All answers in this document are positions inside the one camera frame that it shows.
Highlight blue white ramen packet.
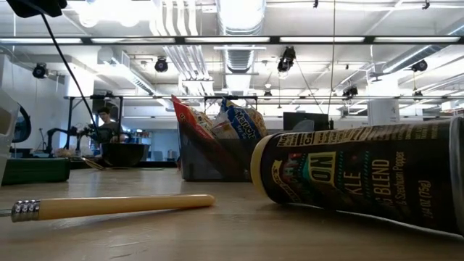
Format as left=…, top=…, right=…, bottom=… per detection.
left=211, top=97, right=271, bottom=171

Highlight red yellow ramen packet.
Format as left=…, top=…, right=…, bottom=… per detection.
left=170, top=94, right=247, bottom=179

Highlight yellow lidded dark spice jar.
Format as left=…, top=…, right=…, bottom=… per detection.
left=249, top=115, right=464, bottom=236

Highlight grey translucent plastic bin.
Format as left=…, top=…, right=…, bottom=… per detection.
left=178, top=119, right=316, bottom=183

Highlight black monitor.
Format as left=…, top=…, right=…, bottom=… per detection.
left=282, top=111, right=330, bottom=132

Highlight black ceiling spotlight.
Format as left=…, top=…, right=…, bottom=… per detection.
left=154, top=55, right=170, bottom=73
left=410, top=58, right=429, bottom=73
left=31, top=62, right=49, bottom=80
left=341, top=84, right=360, bottom=99
left=276, top=46, right=297, bottom=73

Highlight dark bowl red inside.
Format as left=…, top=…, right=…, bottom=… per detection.
left=100, top=142, right=150, bottom=168

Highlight person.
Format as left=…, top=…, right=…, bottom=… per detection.
left=92, top=107, right=123, bottom=144

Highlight green rectangular tin box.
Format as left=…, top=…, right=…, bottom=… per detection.
left=2, top=157, right=72, bottom=186

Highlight blue lit monitor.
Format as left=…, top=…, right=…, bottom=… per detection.
left=14, top=115, right=31, bottom=142

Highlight black overhead frame bar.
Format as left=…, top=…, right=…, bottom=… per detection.
left=0, top=35, right=464, bottom=46

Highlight silver ceiling air duct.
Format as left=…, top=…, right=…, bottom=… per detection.
left=216, top=0, right=268, bottom=114

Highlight orange handled metal utensil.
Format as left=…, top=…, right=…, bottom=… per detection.
left=80, top=156, right=107, bottom=171

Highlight yellow handled paintbrush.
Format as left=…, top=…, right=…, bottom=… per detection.
left=0, top=193, right=217, bottom=223

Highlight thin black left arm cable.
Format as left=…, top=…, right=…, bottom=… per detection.
left=39, top=13, right=101, bottom=141

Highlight thick black looped cable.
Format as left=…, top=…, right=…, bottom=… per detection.
left=12, top=104, right=33, bottom=144

